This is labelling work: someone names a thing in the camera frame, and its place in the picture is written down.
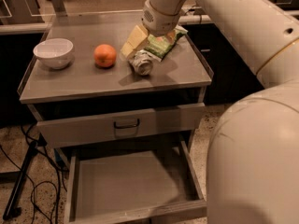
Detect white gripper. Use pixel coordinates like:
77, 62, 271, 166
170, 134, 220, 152
121, 0, 179, 59

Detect silver green 7up can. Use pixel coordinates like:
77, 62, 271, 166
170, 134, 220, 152
129, 50, 153, 76

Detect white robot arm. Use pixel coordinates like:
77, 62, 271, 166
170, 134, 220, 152
141, 0, 299, 224

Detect grey metal drawer cabinet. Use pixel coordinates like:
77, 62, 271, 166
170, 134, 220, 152
17, 9, 215, 173

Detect grey closed upper drawer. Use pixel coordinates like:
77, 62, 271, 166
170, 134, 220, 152
37, 103, 205, 148

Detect grey open lower drawer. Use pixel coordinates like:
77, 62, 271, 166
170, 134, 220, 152
64, 141, 206, 224

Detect green chip bag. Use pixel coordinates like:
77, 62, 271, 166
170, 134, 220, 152
144, 25, 188, 62

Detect orange fruit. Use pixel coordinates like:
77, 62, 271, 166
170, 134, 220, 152
93, 44, 117, 68

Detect white ceramic bowl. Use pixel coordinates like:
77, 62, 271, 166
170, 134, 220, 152
33, 38, 74, 69

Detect black tripod leg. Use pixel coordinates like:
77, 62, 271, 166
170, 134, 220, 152
3, 141, 36, 220

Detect black floor cables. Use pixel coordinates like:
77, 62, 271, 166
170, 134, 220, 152
0, 123, 69, 224

